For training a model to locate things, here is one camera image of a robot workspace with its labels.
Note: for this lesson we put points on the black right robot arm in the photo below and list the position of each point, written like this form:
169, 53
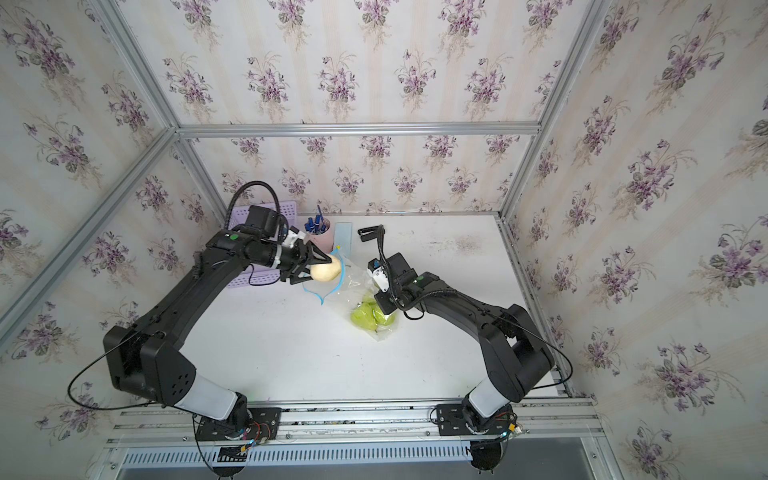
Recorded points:
515, 355

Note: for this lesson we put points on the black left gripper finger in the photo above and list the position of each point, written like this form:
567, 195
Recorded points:
298, 276
315, 256

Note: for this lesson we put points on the aluminium mounting rail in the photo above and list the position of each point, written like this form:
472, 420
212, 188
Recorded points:
528, 439

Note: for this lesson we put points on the purple plastic basket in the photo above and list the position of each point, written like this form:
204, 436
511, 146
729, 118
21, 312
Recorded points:
263, 252

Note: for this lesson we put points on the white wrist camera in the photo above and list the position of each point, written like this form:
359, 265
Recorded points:
292, 236
378, 274

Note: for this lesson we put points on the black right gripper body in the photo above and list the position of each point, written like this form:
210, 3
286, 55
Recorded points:
389, 300

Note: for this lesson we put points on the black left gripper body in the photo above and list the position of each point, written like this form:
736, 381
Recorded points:
291, 259

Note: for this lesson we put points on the yellow pear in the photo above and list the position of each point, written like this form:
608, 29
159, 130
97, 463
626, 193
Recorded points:
326, 272

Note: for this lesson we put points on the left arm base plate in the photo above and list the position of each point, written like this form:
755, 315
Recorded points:
261, 426

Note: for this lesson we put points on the clear zip-top bag blue seal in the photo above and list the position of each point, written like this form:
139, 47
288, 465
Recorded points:
350, 289

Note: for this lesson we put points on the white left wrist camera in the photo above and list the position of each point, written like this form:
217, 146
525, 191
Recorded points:
292, 236

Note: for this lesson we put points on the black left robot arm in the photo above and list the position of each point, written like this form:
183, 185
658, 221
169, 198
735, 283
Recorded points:
145, 359

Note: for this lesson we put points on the light blue flat case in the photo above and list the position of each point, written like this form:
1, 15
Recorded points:
343, 235

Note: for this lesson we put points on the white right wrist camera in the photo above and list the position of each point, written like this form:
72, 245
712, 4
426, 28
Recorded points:
378, 274

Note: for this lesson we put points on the pink pen cup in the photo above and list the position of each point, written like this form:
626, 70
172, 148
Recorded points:
324, 241

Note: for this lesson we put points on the aluminium frame bars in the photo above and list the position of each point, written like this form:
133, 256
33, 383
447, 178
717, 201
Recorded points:
177, 135

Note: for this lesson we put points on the blue pens bundle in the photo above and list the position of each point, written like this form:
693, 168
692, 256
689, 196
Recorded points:
317, 224

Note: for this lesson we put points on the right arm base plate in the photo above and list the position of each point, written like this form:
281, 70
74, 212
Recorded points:
454, 419

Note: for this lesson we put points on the black stapler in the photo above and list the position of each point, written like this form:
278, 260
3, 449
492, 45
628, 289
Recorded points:
372, 233

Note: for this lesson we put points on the green pear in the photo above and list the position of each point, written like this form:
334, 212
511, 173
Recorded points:
363, 317
382, 320

